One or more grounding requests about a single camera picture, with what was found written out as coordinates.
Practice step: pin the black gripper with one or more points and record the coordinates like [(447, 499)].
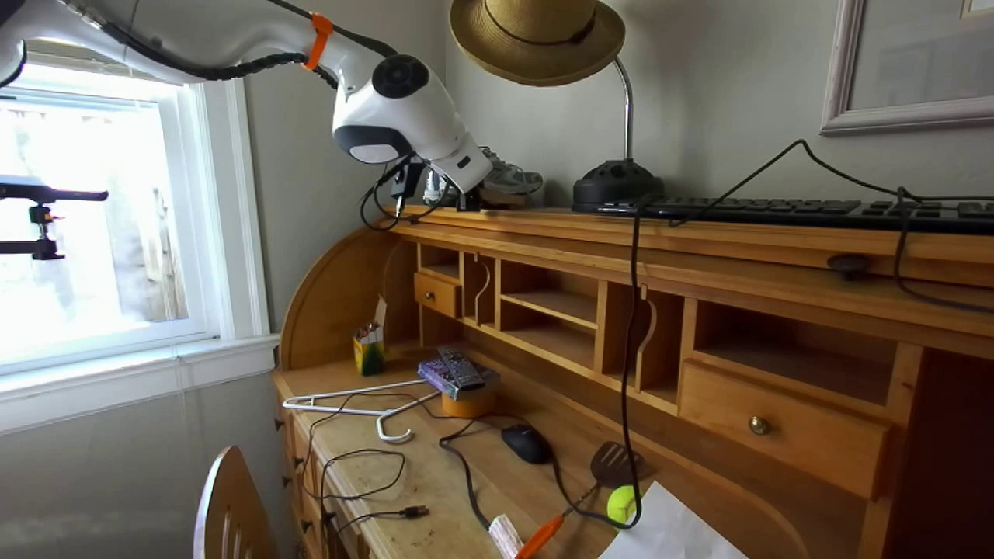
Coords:
[(418, 183)]

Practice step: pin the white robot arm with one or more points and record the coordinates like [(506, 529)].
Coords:
[(388, 108)]

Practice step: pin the grey blue sneaker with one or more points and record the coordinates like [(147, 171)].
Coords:
[(506, 184)]

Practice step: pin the crayon box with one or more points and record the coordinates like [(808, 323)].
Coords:
[(369, 350)]

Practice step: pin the straw hat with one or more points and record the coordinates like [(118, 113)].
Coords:
[(540, 41)]

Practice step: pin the wooden roll-top desk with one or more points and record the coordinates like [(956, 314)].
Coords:
[(808, 392)]

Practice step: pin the orange tape roll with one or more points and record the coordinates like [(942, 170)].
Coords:
[(468, 406)]

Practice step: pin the white plastic hanger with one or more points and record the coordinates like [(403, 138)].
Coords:
[(376, 402)]

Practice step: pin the black computer mouse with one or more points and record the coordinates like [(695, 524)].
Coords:
[(527, 442)]

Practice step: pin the yellow tennis ball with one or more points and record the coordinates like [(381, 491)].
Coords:
[(621, 503)]

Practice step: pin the white paper sheet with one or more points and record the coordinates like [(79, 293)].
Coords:
[(668, 529)]

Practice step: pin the framed picture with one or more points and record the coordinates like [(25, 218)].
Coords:
[(911, 67)]

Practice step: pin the black keyboard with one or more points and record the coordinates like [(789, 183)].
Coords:
[(970, 215)]

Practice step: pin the black spatula orange handle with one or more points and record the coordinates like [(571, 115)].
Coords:
[(614, 463)]

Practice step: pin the black camera stand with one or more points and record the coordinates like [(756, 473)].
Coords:
[(41, 215)]

